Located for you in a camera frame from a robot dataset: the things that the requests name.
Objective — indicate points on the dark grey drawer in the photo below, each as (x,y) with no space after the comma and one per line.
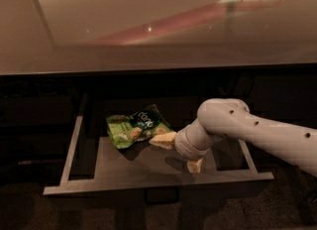
(95,173)

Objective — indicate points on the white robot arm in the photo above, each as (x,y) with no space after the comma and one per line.
(218,119)

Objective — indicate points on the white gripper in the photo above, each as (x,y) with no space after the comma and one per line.
(182,146)

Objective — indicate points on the green snack bag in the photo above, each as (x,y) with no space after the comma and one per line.
(126,130)

